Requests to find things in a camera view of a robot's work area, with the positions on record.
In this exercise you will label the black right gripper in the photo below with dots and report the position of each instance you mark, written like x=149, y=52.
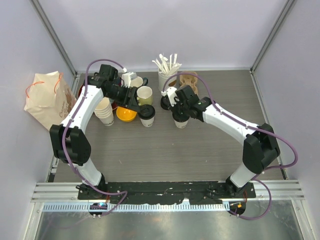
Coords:
x=177, y=102

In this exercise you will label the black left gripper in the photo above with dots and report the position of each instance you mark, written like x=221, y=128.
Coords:
x=131, y=101

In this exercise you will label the black cup lid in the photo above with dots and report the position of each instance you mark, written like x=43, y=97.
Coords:
x=146, y=112

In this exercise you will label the cardboard cup carrier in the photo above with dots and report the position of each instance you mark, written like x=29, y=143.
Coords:
x=189, y=79

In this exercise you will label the stack of black lids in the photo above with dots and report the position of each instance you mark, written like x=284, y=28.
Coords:
x=165, y=103

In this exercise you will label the white paper cup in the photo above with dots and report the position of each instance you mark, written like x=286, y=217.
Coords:
x=147, y=122
x=181, y=123

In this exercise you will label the stack of white paper cups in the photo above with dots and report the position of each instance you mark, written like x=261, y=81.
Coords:
x=104, y=112

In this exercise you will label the brown paper bag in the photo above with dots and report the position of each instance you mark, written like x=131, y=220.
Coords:
x=49, y=99

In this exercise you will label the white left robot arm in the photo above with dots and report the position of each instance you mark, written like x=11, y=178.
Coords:
x=69, y=143

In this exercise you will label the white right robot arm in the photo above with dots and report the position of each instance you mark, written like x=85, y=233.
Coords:
x=260, y=147

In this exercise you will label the orange bowl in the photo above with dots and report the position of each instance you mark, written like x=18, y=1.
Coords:
x=125, y=115

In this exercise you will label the pale green mug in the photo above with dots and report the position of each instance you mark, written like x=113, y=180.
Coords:
x=145, y=95

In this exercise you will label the white straw holder cup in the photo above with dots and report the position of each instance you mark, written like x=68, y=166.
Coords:
x=163, y=78

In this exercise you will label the dark green mug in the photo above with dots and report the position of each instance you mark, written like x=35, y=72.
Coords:
x=139, y=82

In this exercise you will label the red round tray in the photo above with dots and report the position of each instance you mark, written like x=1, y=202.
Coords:
x=80, y=90

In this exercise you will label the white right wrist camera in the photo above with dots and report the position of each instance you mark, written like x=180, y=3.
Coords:
x=170, y=93

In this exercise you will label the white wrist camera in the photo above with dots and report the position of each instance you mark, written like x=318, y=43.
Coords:
x=170, y=93
x=127, y=78

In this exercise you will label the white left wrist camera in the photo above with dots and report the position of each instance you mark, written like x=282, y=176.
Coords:
x=127, y=78

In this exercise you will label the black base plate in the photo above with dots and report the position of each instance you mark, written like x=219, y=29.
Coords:
x=167, y=192

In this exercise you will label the slotted cable duct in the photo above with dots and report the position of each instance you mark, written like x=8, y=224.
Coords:
x=89, y=206

